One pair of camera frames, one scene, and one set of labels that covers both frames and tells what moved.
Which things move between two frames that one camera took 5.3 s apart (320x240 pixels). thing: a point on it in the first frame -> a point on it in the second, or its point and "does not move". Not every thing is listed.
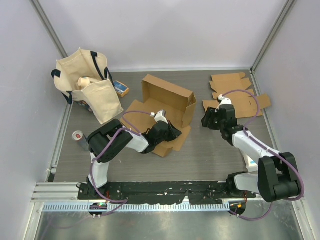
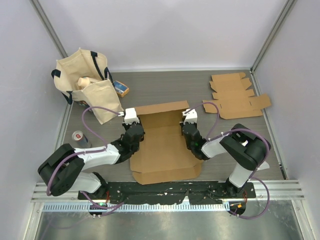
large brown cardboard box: (165, 101) -> (164, 155)
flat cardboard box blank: (232, 86) does not move
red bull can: (78, 135) does not move
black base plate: (208, 192) does not move
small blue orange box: (122, 89) does not move
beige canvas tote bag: (83, 78) does not move
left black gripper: (174, 133) -> (126, 126)
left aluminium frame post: (49, 28) does not move
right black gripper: (210, 114) -> (181, 125)
